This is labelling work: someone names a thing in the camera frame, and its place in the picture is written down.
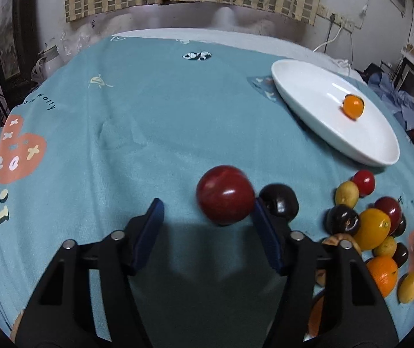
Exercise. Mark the dark framed painting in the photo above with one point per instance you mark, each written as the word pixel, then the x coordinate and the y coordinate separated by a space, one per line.
pixel 8 53

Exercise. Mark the brown tan potato fruit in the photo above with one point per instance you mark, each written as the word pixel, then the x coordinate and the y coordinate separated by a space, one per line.
pixel 320 275

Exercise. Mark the orange yellow lemon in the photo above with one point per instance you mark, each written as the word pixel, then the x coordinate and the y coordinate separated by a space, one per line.
pixel 374 227

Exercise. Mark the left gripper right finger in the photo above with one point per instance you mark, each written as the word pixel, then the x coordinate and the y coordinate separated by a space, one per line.
pixel 354 312

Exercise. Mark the dark plum front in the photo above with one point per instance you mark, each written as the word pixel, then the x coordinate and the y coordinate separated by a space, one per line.
pixel 400 255

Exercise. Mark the blue clothes pile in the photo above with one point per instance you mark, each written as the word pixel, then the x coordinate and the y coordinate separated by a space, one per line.
pixel 400 103

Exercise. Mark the red plum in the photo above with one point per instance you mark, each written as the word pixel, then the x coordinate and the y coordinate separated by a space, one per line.
pixel 225 195

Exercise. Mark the small yellow green fruit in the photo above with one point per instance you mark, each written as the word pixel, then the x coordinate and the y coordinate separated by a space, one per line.
pixel 387 248

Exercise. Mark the small red cherry tomato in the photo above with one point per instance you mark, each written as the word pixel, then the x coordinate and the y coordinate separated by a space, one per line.
pixel 365 182

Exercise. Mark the orange mandarin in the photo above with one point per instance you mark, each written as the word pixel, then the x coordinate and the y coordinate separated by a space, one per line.
pixel 315 317
pixel 384 271

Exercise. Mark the wall power strip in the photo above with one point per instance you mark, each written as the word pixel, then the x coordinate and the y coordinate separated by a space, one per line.
pixel 343 21

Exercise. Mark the dark plum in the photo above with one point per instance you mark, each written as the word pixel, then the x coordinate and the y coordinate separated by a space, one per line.
pixel 400 255
pixel 399 231
pixel 342 219
pixel 280 200

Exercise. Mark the teal printed tablecloth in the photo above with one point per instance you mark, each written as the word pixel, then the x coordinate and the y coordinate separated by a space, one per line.
pixel 130 120

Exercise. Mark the small yellow fruit back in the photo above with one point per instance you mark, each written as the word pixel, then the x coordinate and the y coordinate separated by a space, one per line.
pixel 347 193

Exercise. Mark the person's left hand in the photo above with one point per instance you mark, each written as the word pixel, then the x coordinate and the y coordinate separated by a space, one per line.
pixel 15 327

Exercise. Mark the white oval plate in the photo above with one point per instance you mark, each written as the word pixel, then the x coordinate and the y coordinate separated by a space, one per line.
pixel 316 96

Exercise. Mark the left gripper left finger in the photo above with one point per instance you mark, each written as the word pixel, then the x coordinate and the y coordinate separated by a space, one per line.
pixel 59 312

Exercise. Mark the large red apple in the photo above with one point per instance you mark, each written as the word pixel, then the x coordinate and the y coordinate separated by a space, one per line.
pixel 390 207

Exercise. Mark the spotted yellow pear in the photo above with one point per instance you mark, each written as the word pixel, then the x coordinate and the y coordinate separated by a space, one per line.
pixel 405 291

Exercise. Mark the small orange kumquat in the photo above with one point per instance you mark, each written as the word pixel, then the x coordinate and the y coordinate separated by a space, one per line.
pixel 353 106

